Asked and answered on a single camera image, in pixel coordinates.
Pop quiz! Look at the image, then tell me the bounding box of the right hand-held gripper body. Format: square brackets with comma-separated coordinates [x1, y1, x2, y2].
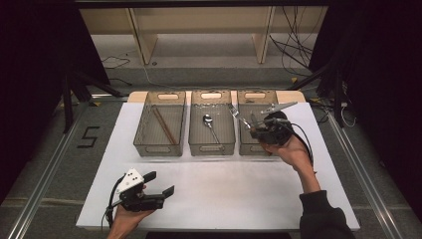
[257, 101, 299, 146]

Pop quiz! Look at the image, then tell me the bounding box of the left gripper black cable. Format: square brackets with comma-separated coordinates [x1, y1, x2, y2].
[101, 175, 125, 230]

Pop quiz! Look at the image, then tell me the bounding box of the person's left hand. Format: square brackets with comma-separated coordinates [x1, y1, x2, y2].
[110, 206, 155, 234]

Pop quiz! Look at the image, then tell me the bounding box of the person's right hand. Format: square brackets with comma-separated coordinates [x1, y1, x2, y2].
[262, 133, 315, 173]

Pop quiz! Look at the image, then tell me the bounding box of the grey translucent plastic bin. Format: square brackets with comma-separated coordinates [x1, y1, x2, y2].
[187, 89, 237, 157]
[236, 89, 289, 157]
[132, 91, 187, 157]

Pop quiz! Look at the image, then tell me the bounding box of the bundle of black cables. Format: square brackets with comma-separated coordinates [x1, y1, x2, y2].
[269, 6, 325, 79]

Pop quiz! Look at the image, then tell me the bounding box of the light wooden shelf unit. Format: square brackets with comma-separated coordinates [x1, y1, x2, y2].
[79, 6, 329, 66]

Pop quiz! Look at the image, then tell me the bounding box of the black floor cable loop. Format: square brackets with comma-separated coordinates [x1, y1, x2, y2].
[102, 55, 131, 70]

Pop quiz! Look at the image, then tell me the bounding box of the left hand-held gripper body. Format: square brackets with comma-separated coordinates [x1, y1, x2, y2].
[115, 167, 165, 212]

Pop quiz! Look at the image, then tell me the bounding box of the aluminium floor rail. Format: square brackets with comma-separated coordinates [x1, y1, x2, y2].
[6, 99, 93, 239]
[326, 113, 405, 239]

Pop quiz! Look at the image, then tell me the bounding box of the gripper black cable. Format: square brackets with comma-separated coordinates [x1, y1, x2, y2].
[101, 175, 125, 230]
[291, 121, 317, 174]

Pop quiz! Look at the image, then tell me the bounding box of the dark curtain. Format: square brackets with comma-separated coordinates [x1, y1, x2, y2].
[0, 0, 112, 203]
[308, 0, 422, 223]

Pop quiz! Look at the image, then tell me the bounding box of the wooden-handled metal fork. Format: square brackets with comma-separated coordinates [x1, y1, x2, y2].
[228, 103, 254, 130]

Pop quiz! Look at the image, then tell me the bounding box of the black metal stand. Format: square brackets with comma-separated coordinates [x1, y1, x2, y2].
[61, 66, 125, 133]
[288, 56, 347, 128]

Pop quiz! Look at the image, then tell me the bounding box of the white floor cable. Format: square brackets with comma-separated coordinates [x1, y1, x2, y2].
[124, 49, 188, 90]

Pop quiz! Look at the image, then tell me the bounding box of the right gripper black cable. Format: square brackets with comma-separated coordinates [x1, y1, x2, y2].
[291, 121, 317, 174]

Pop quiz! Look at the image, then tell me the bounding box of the metal spoon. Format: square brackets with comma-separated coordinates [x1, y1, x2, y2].
[202, 114, 223, 145]

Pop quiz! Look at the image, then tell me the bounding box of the white table cover sheet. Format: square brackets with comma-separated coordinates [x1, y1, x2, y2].
[75, 102, 361, 232]

